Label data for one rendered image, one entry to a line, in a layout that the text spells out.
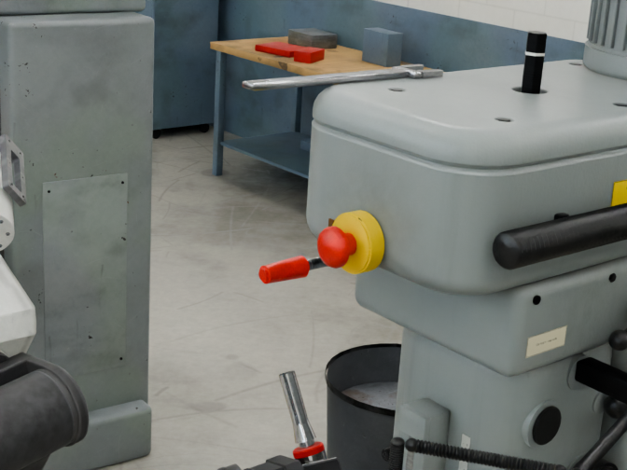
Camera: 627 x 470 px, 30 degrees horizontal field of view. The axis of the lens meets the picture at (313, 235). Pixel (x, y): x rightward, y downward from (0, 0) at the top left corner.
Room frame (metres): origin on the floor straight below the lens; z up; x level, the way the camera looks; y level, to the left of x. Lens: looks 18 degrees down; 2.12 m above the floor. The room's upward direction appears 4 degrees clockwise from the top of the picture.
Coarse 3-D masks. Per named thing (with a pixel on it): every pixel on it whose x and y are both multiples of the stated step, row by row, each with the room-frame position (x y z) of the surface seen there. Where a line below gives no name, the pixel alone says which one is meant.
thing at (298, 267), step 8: (296, 256) 1.15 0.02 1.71; (272, 264) 1.13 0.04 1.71; (280, 264) 1.13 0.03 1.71; (288, 264) 1.13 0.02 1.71; (296, 264) 1.14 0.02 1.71; (304, 264) 1.14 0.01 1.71; (312, 264) 1.16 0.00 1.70; (320, 264) 1.16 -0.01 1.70; (264, 272) 1.12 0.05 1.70; (272, 272) 1.12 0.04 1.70; (280, 272) 1.12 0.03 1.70; (288, 272) 1.13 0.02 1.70; (296, 272) 1.14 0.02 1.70; (304, 272) 1.14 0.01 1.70; (264, 280) 1.12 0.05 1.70; (272, 280) 1.12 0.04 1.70; (280, 280) 1.13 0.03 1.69
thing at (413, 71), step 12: (348, 72) 1.22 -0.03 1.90; (360, 72) 1.22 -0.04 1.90; (372, 72) 1.22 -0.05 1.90; (384, 72) 1.23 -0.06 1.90; (396, 72) 1.23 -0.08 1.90; (408, 72) 1.24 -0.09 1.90; (420, 72) 1.24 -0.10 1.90; (432, 72) 1.25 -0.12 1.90; (252, 84) 1.12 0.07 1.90; (264, 84) 1.13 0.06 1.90; (276, 84) 1.14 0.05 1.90; (288, 84) 1.14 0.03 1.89; (300, 84) 1.15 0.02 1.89; (312, 84) 1.16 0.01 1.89; (324, 84) 1.17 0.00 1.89
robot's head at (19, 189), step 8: (0, 136) 1.28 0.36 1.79; (0, 144) 1.27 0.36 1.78; (8, 144) 1.27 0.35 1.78; (0, 152) 1.26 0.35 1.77; (8, 152) 1.26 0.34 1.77; (16, 152) 1.28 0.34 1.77; (8, 160) 1.25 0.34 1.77; (16, 160) 1.28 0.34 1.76; (8, 168) 1.23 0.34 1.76; (16, 168) 1.27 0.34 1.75; (8, 176) 1.22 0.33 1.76; (16, 176) 1.26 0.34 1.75; (24, 176) 1.27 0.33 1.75; (8, 184) 1.21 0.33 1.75; (16, 184) 1.25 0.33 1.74; (24, 184) 1.25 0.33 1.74; (8, 192) 1.21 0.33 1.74; (16, 192) 1.22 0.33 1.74; (24, 192) 1.24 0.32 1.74; (16, 200) 1.22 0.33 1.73; (24, 200) 1.23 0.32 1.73
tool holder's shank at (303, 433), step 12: (288, 372) 1.55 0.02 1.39; (288, 384) 1.54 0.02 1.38; (288, 396) 1.54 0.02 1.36; (300, 396) 1.54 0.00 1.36; (288, 408) 1.53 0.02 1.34; (300, 408) 1.53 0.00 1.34; (300, 420) 1.52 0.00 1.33; (300, 432) 1.52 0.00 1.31; (312, 432) 1.52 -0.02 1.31; (300, 444) 1.52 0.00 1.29; (312, 444) 1.52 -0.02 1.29
